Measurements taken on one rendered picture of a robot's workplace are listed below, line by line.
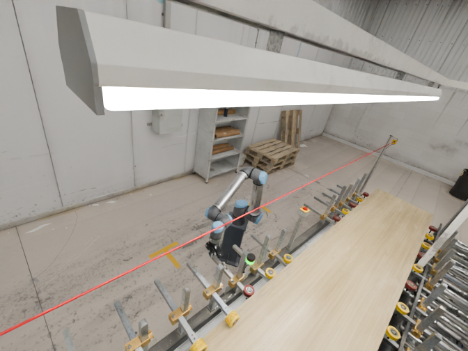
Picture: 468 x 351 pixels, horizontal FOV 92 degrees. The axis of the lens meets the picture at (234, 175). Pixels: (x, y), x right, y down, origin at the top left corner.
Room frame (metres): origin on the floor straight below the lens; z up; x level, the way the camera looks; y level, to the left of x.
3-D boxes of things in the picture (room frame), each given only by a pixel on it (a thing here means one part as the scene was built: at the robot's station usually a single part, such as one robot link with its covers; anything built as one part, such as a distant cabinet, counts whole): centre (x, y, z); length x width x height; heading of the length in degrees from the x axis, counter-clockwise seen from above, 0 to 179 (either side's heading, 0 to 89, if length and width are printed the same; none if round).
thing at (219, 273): (0.97, -0.03, 0.94); 0.03 x 0.03 x 0.48; 49
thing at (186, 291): (0.78, 0.13, 0.93); 0.03 x 0.03 x 0.48; 49
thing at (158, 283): (0.77, 0.18, 0.95); 0.50 x 0.04 x 0.04; 49
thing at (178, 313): (0.76, 0.15, 0.95); 0.13 x 0.06 x 0.05; 139
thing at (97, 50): (1.13, -0.62, 2.34); 2.40 x 0.12 x 0.08; 139
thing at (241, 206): (2.11, -0.16, 0.79); 0.17 x 0.15 x 0.18; 64
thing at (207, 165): (4.20, 0.39, 0.78); 0.90 x 0.45 x 1.55; 142
